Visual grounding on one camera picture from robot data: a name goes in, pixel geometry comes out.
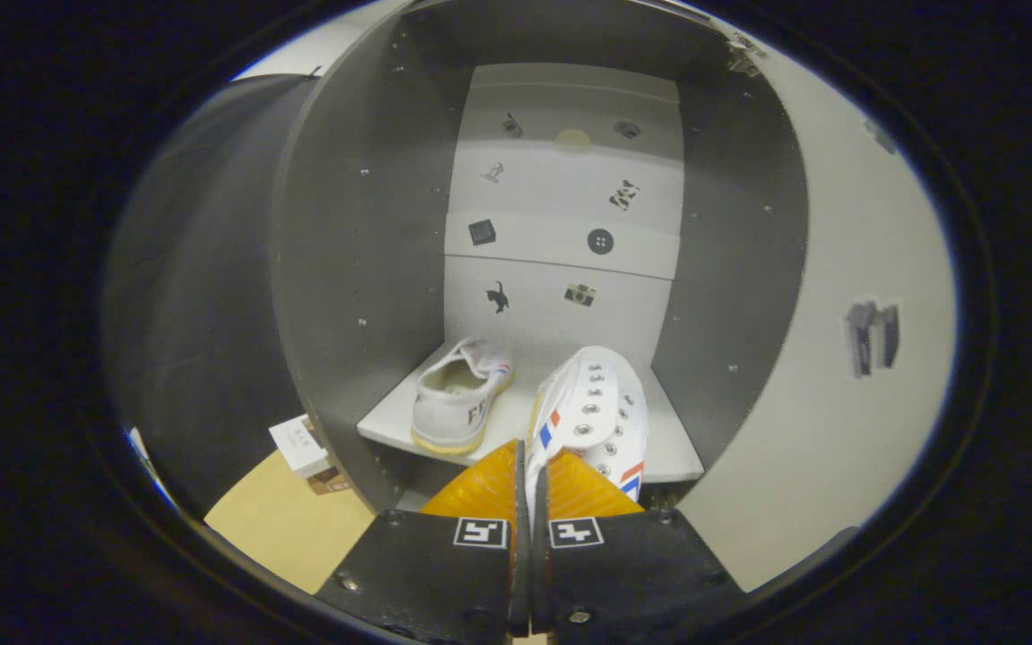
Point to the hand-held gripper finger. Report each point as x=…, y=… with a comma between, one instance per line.
x=520, y=537
x=541, y=555

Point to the small brown box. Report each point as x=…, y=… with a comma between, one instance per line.
x=330, y=482

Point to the small white box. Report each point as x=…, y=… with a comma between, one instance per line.
x=299, y=445

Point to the dark grey shoe cabinet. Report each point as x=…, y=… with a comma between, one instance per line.
x=346, y=269

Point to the black backdrop cloth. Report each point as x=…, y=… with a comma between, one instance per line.
x=193, y=313

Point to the white canvas shoe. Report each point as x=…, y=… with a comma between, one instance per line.
x=597, y=403
x=458, y=403

